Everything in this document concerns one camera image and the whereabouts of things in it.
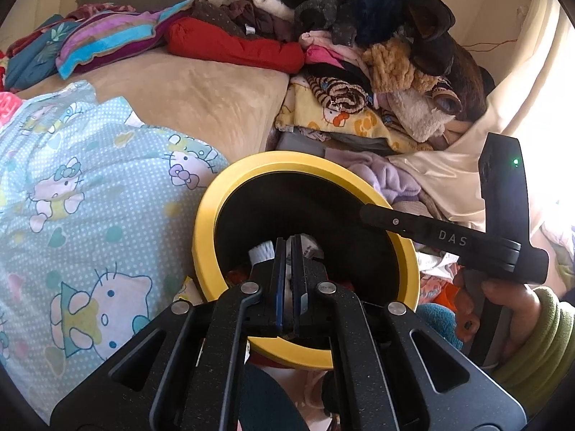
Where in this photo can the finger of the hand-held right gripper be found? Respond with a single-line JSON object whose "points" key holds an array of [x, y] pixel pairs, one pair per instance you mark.
{"points": [[391, 222]]}

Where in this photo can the cream satin curtain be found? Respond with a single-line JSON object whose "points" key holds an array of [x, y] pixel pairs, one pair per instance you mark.
{"points": [[516, 98]]}

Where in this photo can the black fleece garment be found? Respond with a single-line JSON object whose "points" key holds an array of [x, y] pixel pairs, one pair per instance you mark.
{"points": [[413, 0]]}

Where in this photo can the brown fur garment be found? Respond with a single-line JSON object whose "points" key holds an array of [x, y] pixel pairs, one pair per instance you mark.
{"points": [[467, 81]]}

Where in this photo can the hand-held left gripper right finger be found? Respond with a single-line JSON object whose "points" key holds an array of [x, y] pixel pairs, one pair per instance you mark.
{"points": [[298, 314]]}

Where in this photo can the white crumpled cloth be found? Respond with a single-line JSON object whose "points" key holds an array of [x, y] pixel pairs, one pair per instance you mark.
{"points": [[438, 262]]}

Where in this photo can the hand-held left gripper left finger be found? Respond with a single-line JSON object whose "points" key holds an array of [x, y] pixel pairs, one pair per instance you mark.
{"points": [[280, 305]]}

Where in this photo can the grey speckled garment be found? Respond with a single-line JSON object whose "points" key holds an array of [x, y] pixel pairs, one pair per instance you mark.
{"points": [[314, 13]]}

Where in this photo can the dark blue furry garment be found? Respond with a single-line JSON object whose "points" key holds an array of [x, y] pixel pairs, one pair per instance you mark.
{"points": [[377, 13]]}

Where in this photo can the red folded quilt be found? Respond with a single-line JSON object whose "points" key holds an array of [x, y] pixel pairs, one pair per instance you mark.
{"points": [[233, 49]]}

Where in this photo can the yellow cartoon blanket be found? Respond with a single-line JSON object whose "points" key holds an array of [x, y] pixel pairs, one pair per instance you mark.
{"points": [[359, 125]]}

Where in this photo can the person's right forearm green sleeve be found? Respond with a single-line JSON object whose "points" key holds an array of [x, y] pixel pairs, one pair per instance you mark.
{"points": [[548, 350]]}

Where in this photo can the white labelled wrapper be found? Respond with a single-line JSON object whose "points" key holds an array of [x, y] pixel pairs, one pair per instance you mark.
{"points": [[312, 247]]}

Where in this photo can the pink cartoon blanket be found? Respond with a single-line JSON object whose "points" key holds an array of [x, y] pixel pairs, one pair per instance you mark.
{"points": [[6, 105]]}

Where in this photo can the yellow-rimmed black trash bin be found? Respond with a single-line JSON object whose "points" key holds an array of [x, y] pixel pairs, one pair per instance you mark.
{"points": [[292, 161]]}

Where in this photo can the tan fluffy garment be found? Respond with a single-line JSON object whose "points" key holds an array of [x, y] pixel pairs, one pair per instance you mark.
{"points": [[391, 67]]}

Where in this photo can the orange print cloth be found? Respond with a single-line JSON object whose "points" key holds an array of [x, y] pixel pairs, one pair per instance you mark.
{"points": [[442, 294]]}

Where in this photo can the teal round cushion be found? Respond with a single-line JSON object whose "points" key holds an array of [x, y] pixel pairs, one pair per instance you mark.
{"points": [[269, 399]]}

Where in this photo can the cream plush garment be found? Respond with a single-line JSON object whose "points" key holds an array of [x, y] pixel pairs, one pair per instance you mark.
{"points": [[417, 112]]}

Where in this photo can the pink garment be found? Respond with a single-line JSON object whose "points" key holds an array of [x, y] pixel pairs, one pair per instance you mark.
{"points": [[332, 51]]}

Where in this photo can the brown dotted garment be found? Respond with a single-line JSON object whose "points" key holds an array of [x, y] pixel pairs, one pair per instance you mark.
{"points": [[215, 18]]}

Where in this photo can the purple striped blanket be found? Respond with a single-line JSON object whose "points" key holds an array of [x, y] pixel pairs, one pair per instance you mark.
{"points": [[112, 36]]}

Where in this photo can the lilac fleece garment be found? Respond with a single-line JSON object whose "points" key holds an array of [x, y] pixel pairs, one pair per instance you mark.
{"points": [[382, 175]]}

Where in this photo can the teal leaf print quilt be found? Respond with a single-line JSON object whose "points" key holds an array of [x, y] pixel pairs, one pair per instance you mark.
{"points": [[36, 54]]}

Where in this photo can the grey cloth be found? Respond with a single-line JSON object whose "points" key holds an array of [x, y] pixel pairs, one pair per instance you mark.
{"points": [[301, 146]]}

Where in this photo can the person's right hand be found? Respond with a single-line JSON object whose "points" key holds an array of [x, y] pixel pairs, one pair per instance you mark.
{"points": [[512, 309]]}

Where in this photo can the white fleece garment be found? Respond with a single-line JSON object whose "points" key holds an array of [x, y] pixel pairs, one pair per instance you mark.
{"points": [[269, 4]]}

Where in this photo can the tiger striped garment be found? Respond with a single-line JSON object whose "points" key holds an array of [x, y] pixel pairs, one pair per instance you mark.
{"points": [[341, 94]]}

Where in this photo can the red plastic bag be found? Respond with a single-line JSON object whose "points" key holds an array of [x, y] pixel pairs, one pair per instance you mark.
{"points": [[236, 278]]}

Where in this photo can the beige pillow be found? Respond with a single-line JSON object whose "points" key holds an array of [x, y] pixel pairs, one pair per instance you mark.
{"points": [[202, 90]]}

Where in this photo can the light blue cat print blanket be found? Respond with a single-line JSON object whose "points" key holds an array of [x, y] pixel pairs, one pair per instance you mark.
{"points": [[90, 188]]}

